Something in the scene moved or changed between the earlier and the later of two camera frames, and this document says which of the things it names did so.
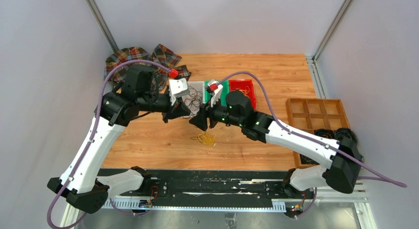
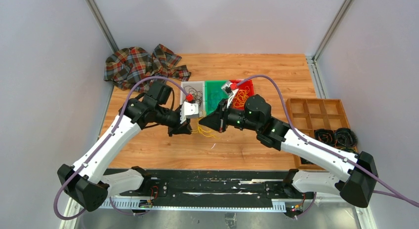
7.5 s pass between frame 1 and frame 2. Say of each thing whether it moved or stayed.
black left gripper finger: moved
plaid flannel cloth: stayed
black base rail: stayed
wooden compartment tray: stayed
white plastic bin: stayed
